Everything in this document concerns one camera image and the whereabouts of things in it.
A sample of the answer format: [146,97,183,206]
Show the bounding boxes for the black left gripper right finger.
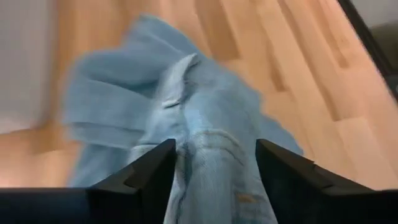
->
[256,139,398,224]

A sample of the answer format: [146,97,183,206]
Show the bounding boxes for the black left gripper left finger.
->
[0,139,177,224]

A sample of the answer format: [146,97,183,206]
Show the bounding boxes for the light blue denim jeans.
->
[62,14,304,224]

